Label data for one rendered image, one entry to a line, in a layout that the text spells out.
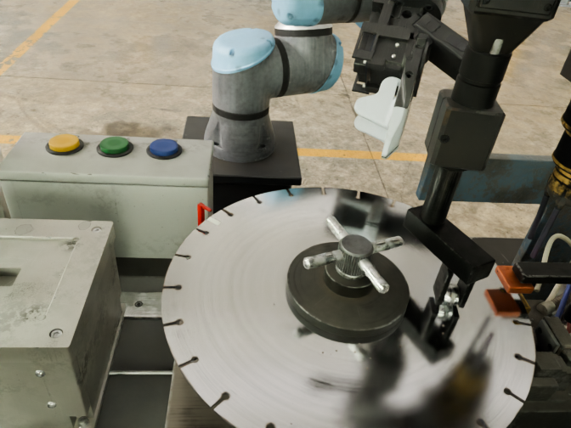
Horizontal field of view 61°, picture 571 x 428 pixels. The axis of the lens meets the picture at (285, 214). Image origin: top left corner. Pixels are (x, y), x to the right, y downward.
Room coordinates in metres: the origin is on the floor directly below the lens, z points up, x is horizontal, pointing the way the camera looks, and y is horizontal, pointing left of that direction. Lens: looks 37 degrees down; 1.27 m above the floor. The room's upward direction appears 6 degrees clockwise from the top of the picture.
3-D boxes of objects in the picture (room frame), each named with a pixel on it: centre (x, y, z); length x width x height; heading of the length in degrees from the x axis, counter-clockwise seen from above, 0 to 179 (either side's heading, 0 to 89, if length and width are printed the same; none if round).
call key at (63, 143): (0.60, 0.33, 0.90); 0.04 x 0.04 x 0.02
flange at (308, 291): (0.32, -0.06, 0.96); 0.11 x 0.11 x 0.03
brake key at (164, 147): (0.62, 0.19, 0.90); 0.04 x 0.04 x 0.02
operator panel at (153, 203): (0.59, 0.25, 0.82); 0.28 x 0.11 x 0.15; 97
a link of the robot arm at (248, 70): (0.93, 0.11, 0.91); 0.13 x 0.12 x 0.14; 121
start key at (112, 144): (0.61, 0.26, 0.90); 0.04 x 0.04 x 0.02
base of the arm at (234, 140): (0.92, 0.11, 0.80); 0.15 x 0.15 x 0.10
